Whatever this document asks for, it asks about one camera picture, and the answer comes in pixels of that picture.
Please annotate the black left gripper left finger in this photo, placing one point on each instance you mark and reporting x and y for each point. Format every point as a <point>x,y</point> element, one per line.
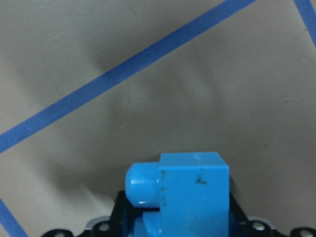
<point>122,219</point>

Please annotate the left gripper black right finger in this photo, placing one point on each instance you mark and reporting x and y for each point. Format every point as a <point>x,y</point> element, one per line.
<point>237,218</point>

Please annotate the blue toy block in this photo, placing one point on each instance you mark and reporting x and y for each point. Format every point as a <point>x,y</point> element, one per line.
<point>181,195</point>

